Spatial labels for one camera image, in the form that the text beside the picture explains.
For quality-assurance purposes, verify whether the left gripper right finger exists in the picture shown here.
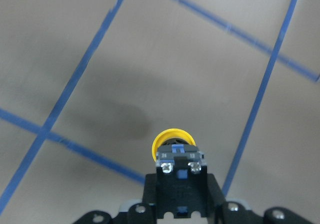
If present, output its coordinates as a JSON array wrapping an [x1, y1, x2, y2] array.
[[206, 174, 311, 224]]

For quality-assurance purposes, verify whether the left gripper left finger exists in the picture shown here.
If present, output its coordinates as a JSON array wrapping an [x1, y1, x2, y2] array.
[[74, 174, 157, 223]]

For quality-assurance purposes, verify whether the yellow push button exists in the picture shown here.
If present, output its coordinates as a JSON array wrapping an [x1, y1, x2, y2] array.
[[151, 128, 208, 219]]

